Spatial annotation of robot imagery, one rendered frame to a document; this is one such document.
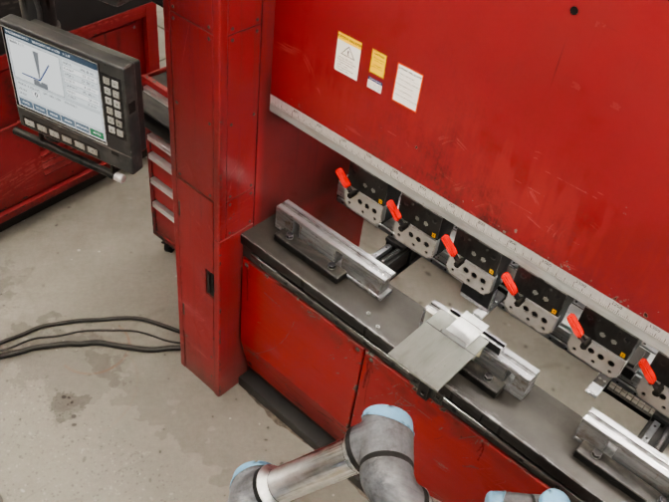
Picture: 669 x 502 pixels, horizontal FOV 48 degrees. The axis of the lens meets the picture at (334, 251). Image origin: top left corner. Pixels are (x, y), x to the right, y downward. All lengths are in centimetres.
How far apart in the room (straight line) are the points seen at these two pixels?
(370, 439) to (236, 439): 156
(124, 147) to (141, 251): 166
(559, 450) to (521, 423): 13
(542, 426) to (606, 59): 110
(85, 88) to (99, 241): 180
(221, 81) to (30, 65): 56
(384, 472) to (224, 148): 120
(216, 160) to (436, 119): 76
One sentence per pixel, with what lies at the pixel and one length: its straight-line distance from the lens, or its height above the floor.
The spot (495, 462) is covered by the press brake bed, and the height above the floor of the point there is 71.
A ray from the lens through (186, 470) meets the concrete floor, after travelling 311.
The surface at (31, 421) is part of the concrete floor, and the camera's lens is 332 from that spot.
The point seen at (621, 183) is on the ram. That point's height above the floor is 170.
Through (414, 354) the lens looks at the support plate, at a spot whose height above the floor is 100.
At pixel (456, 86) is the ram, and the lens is 194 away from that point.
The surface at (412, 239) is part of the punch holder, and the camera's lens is 224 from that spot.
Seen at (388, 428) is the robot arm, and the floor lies 131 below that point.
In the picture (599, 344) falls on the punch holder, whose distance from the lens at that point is 206.
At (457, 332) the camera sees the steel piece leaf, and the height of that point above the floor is 100.
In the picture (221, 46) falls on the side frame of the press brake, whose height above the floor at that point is 163.
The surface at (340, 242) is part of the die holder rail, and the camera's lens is 255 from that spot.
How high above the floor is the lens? 266
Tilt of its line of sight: 42 degrees down
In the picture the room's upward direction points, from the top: 8 degrees clockwise
